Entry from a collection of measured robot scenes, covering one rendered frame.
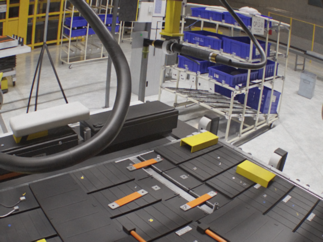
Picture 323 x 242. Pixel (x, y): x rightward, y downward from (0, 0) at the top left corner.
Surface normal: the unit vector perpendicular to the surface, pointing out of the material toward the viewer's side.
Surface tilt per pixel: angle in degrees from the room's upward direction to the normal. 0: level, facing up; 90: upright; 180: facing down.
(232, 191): 0
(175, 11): 90
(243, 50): 94
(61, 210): 0
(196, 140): 0
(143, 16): 90
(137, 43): 90
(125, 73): 42
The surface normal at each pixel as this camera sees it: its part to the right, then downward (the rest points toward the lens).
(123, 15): -0.76, 0.20
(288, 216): 0.08, -0.91
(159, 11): 0.64, 0.36
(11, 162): 0.04, -0.35
